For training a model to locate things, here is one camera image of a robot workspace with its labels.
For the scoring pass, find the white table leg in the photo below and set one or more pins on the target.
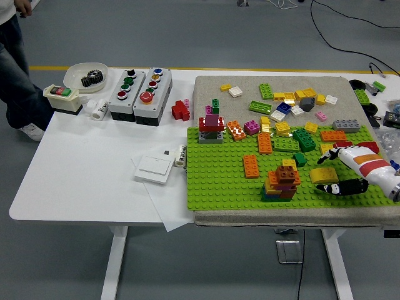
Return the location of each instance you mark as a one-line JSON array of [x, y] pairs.
[[339, 265], [114, 262]]

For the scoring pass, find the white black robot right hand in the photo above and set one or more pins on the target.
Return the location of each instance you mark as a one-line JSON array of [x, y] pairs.
[[372, 165]]

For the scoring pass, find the cream red-green switch box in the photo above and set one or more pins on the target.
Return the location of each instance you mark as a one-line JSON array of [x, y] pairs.
[[62, 101]]

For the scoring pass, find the white printed cylinder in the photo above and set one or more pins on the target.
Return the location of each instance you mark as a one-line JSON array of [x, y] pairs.
[[180, 156]]

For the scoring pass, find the grey four-button box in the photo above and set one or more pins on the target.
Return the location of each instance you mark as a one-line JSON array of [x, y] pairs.
[[117, 107]]

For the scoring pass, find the orange long brick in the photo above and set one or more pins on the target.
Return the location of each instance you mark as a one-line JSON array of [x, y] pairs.
[[251, 166], [236, 130], [333, 136], [264, 143]]

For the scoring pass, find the small dark green brick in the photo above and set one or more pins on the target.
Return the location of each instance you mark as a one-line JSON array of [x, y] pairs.
[[300, 159]]

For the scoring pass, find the white plastic dish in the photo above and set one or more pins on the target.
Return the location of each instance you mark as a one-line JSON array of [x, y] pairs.
[[73, 75]]

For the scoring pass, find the white wall switch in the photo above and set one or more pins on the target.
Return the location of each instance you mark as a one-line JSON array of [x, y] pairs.
[[153, 170]]

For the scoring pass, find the multicoloured brick stack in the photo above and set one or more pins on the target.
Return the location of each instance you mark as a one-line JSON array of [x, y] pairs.
[[284, 176]]

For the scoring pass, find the small lime green brick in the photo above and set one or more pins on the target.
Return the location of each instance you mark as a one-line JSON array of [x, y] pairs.
[[379, 85]]

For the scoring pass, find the metal floor plate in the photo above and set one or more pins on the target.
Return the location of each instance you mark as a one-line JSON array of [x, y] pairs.
[[289, 251]]

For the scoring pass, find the white paper sheet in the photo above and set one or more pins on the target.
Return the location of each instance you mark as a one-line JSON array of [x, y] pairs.
[[168, 215]]

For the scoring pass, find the red curved brick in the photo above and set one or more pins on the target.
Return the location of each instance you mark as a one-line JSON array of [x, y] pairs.
[[342, 143], [368, 146]]

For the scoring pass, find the metal stand foot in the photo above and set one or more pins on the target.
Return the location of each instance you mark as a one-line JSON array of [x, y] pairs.
[[242, 2]]

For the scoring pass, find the dark grey sloped brick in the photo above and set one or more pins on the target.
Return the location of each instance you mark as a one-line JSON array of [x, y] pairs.
[[307, 104]]

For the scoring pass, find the grey metal piece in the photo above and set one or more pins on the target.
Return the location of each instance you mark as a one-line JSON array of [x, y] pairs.
[[370, 88]]

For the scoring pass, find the dark green large brick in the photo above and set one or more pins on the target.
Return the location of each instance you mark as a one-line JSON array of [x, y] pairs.
[[303, 140]]

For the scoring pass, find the person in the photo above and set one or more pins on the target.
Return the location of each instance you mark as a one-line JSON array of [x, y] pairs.
[[15, 78]]

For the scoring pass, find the small pink brick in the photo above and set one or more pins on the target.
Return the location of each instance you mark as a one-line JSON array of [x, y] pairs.
[[321, 116], [187, 102]]

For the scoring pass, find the black electronic device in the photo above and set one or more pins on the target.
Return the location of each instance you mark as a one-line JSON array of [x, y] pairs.
[[392, 118]]

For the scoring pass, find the black control box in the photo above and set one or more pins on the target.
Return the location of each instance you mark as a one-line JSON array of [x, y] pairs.
[[392, 233]]

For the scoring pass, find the magenta brick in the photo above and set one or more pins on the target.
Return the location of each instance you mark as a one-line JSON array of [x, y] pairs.
[[251, 127]]

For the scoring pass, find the lime green long brick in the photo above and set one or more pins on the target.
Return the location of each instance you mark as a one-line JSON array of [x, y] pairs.
[[286, 145], [259, 107]]

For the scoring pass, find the yellow curved brick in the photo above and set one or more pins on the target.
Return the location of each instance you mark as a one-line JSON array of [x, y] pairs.
[[323, 175]]

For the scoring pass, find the grey emergency-stop button box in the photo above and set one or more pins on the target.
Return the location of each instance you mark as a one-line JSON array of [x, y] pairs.
[[162, 90]]

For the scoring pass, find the grey-brown mat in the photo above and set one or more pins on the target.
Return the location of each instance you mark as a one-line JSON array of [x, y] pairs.
[[218, 90]]

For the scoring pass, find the grey long brick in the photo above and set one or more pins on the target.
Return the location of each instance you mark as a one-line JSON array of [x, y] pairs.
[[345, 125]]

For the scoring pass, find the small black part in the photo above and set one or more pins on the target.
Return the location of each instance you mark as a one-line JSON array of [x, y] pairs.
[[373, 121]]

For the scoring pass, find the red brick cluster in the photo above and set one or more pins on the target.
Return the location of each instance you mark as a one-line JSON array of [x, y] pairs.
[[179, 111]]

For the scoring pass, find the dark metal gear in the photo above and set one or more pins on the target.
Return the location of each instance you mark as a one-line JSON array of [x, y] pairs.
[[95, 75], [87, 80]]

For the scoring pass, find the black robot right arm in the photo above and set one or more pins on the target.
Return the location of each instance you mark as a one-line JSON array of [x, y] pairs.
[[396, 192]]

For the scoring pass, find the clear bag blue parts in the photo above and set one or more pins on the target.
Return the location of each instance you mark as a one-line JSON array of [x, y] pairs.
[[395, 105]]

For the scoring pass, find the small flat yellow brick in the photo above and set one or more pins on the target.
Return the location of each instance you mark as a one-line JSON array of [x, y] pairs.
[[225, 87]]

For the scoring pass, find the white square brick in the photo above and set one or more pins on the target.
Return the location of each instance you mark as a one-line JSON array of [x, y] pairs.
[[297, 110], [278, 116], [235, 92], [331, 99]]

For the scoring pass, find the clear bag of parts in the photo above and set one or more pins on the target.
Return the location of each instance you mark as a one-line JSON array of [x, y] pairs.
[[389, 140]]

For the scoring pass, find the green studded baseplate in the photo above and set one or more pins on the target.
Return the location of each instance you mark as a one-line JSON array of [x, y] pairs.
[[218, 175]]

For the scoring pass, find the person's left hand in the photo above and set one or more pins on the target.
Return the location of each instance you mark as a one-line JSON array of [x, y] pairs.
[[23, 7]]

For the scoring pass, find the white furniture foot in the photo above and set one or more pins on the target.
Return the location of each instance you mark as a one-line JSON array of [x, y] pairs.
[[36, 2]]

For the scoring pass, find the grey red pink brick tower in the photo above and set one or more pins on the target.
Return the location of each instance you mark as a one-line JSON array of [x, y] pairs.
[[212, 125]]

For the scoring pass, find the small blue brick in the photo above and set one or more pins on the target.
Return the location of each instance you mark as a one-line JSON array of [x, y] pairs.
[[395, 165]]

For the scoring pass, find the white plastic pipe fitting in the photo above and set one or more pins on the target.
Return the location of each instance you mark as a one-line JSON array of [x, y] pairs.
[[100, 109]]

